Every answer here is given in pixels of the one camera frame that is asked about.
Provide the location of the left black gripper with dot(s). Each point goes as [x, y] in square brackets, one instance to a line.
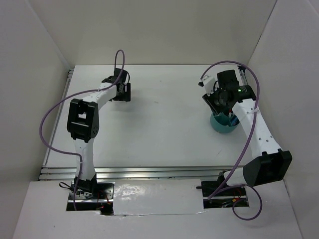
[126, 96]

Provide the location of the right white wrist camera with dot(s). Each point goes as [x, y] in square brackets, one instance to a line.
[207, 82]

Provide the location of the teal round divided organizer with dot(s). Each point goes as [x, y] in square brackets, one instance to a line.
[221, 123]

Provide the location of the aluminium front rail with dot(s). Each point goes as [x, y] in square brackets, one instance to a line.
[136, 173]

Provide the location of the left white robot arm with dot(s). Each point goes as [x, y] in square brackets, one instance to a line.
[83, 124]

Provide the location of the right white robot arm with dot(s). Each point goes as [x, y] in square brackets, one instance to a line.
[269, 162]

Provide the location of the blue transparent cap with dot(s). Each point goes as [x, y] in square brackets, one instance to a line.
[234, 121]

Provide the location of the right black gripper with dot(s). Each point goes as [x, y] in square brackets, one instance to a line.
[209, 100]

